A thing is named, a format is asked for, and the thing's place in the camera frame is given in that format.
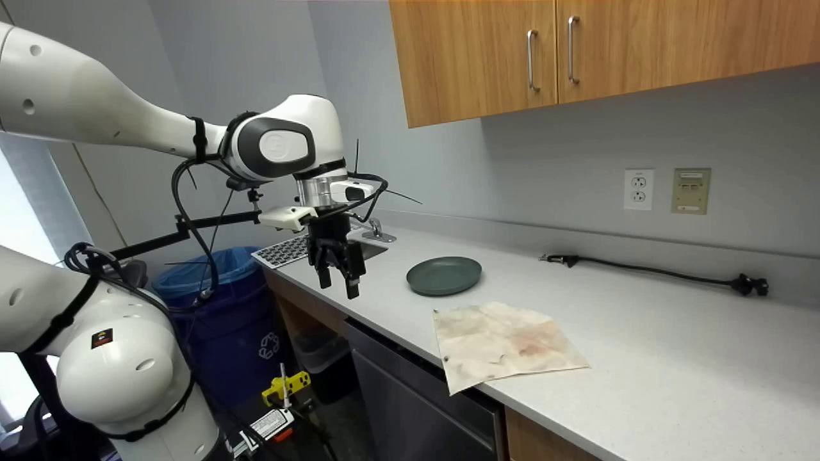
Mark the metal sink grate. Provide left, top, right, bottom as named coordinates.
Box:
left=254, top=236, right=308, bottom=268

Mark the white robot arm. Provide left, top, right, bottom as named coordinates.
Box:
left=0, top=22, right=363, bottom=461

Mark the stainless dishwasher front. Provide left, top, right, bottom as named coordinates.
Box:
left=349, top=319, right=504, bottom=461

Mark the left silver cabinet handle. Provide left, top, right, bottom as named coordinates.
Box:
left=525, top=28, right=541, bottom=91

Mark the dark green plate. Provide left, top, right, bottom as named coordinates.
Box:
left=405, top=255, right=481, bottom=296

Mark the silver cabinet handle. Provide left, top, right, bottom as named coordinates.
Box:
left=565, top=16, right=578, bottom=84
left=525, top=28, right=541, bottom=91

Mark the black cable on counter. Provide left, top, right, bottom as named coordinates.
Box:
left=541, top=250, right=770, bottom=299

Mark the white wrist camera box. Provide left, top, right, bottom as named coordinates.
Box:
left=254, top=174, right=378, bottom=236

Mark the yellow tool on floor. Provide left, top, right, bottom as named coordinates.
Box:
left=260, top=372, right=311, bottom=404

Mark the blue recycling bin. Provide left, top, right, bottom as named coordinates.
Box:
left=150, top=246, right=291, bottom=409

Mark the stained beige towel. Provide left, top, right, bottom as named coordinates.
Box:
left=432, top=302, right=588, bottom=395

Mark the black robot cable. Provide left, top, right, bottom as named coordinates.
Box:
left=165, top=156, right=233, bottom=302

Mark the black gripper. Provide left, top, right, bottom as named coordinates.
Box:
left=308, top=209, right=365, bottom=299

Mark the white wall outlet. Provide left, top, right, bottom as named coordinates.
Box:
left=622, top=168, right=654, bottom=212

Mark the right silver cabinet handle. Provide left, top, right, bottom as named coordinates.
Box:
left=565, top=16, right=578, bottom=84

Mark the wooden upper cabinet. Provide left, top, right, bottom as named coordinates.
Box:
left=390, top=0, right=820, bottom=127

